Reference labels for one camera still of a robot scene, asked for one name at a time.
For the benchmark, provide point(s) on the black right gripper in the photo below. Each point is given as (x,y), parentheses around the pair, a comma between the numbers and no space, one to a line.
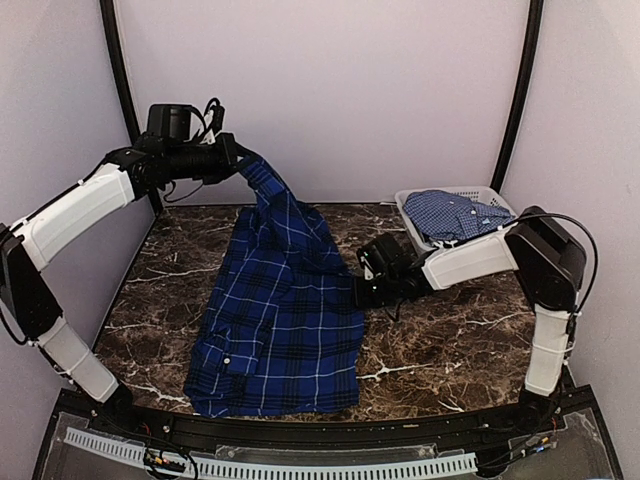
(363,299)

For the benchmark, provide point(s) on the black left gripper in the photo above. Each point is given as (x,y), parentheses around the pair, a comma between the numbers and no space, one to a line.
(230,147)

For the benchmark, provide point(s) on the blue plaid long sleeve shirt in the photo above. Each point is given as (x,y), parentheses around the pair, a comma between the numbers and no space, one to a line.
(280,334)

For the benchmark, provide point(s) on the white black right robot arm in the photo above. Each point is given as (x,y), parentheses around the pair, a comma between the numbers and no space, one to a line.
(548,262)

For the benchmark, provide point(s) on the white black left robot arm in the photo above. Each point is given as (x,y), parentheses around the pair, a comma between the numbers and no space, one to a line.
(84,277)

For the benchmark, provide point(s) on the black white garment in basket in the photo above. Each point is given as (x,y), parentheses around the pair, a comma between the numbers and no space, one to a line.
(444,244)

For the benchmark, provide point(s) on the blue small-check shirt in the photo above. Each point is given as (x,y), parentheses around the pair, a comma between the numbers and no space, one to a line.
(447,216)

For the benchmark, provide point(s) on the white plastic laundry basket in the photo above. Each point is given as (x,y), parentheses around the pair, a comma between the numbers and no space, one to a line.
(477,193)

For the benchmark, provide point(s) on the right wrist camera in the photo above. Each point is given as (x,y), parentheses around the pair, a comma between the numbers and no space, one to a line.
(383,257)

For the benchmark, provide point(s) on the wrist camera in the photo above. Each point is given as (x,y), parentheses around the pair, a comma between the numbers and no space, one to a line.
(383,257)
(184,123)

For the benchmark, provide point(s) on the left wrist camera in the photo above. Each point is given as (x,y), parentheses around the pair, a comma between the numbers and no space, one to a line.
(184,123)

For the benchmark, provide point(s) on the black frame post left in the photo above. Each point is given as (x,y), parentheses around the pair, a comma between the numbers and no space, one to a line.
(118,68)

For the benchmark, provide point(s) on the black frame post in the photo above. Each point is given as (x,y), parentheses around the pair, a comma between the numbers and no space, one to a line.
(525,70)
(118,68)

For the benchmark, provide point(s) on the white slotted cable duct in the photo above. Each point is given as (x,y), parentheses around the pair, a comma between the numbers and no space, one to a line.
(231,462)

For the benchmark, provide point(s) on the black frame post right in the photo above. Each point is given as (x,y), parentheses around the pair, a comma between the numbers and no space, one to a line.
(525,70)

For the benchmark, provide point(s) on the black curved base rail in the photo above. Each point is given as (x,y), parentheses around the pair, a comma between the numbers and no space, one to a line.
(496,428)

